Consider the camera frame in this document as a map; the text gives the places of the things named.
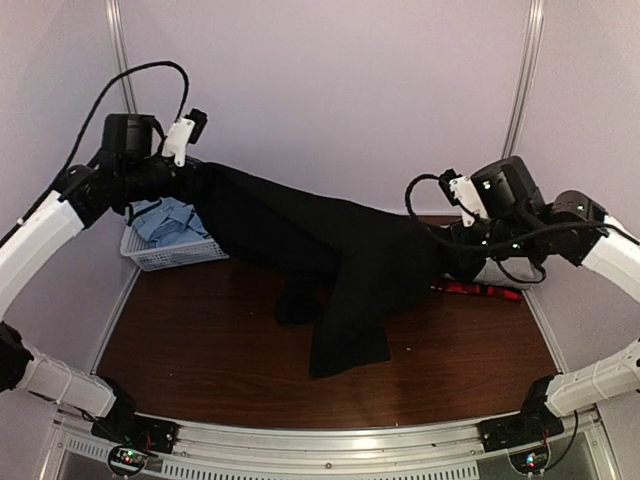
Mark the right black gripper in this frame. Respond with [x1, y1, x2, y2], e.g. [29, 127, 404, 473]
[443, 217, 540, 268]

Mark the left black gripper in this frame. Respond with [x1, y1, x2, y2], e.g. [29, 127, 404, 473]
[120, 151, 216, 204]

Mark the black long sleeve shirt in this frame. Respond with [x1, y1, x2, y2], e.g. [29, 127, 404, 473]
[192, 163, 486, 378]

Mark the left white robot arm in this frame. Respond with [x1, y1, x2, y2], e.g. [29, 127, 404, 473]
[1, 110, 206, 444]

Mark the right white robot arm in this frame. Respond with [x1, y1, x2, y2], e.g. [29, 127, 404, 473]
[437, 156, 639, 442]

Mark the grey folded button shirt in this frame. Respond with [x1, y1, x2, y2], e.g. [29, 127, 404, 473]
[472, 257, 542, 290]

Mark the light blue shirt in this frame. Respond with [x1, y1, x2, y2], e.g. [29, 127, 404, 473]
[127, 198, 211, 248]

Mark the red black plaid shirt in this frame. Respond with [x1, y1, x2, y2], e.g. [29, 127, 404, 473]
[431, 280, 524, 302]

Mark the white plastic basket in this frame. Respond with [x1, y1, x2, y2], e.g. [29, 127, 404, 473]
[120, 227, 229, 272]

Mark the left black camera cable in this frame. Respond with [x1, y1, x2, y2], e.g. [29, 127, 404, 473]
[54, 60, 191, 186]

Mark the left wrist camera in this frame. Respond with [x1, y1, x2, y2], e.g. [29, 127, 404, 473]
[161, 108, 208, 168]

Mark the right aluminium frame post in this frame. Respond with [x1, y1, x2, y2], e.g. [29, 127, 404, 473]
[501, 0, 545, 158]

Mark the aluminium frame post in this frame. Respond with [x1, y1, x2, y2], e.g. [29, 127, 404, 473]
[104, 0, 138, 114]
[501, 0, 545, 158]

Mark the left aluminium frame post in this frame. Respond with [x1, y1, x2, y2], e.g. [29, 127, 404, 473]
[104, 0, 138, 114]

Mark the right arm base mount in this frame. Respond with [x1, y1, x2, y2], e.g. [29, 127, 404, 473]
[478, 375, 564, 477]

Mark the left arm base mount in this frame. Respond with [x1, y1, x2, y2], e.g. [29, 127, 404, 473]
[82, 377, 178, 479]

